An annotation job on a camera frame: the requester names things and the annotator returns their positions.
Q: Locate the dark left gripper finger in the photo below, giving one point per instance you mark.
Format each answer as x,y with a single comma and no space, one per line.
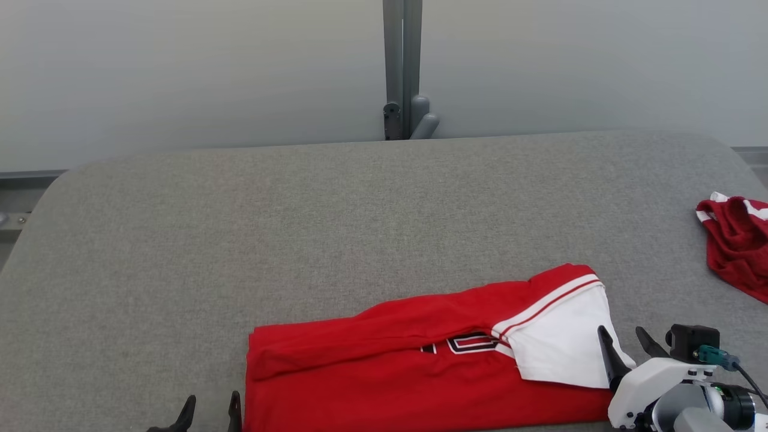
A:
186,414
234,414

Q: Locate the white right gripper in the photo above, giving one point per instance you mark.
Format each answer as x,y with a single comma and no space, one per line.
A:
651,387

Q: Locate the red shorts with white stripes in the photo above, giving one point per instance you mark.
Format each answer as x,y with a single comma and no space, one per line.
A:
741,246

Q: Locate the red white basketball jersey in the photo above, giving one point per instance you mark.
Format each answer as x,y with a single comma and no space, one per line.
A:
390,372

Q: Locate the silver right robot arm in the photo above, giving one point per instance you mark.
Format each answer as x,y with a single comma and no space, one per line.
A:
714,411

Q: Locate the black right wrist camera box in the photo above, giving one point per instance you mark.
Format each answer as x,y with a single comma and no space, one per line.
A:
690,342

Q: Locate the grey metal floor rail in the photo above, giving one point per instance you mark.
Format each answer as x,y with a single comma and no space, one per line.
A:
24,192
756,162

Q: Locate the grey metal frame post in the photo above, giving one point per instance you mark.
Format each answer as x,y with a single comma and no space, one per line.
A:
402,60

